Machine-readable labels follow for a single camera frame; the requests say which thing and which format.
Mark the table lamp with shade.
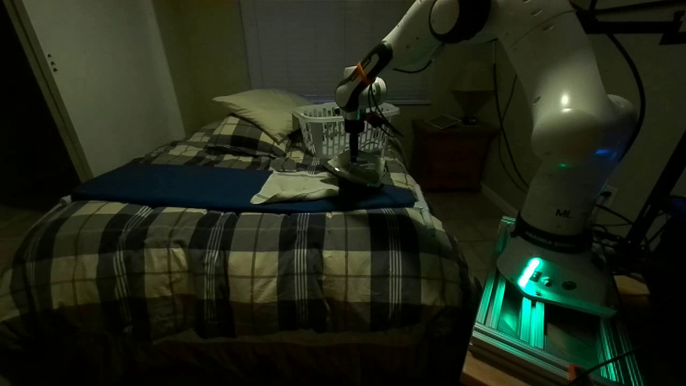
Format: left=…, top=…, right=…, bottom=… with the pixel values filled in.
left=449, top=67, right=498, bottom=129

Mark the brown wooden nightstand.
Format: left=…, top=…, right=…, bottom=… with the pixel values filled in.
left=412, top=115, right=499, bottom=192

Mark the white plastic laundry basket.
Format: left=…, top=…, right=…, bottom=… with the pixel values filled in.
left=291, top=101, right=403, bottom=158

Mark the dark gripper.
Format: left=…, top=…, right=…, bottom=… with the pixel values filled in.
left=341, top=101, right=369, bottom=164

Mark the white cloth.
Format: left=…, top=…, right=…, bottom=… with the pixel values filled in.
left=248, top=167, right=343, bottom=208

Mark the blue ironing mat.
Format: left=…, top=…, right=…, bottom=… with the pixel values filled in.
left=72, top=162, right=418, bottom=215

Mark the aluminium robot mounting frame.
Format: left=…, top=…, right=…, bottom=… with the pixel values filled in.
left=468, top=211, right=648, bottom=386

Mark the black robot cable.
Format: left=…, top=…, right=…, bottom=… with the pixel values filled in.
left=603, top=30, right=650, bottom=152

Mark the white door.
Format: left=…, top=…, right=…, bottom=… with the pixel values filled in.
left=4, top=0, right=186, bottom=182

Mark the cream pillow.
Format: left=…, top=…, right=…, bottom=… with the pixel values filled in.
left=210, top=85, right=314, bottom=143

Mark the plaid covered bed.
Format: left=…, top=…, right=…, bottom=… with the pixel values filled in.
left=0, top=115, right=481, bottom=347

